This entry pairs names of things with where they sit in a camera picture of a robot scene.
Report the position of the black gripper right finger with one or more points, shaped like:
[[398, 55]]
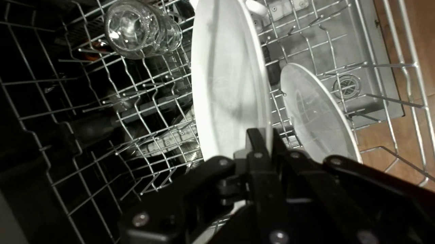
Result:
[[354, 208]]

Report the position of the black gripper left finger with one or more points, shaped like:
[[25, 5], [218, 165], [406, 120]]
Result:
[[205, 208]]

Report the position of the white round plate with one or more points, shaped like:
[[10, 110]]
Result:
[[226, 82], [317, 113]]

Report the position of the clear drinking glass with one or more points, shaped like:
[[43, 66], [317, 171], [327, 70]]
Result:
[[134, 28]]

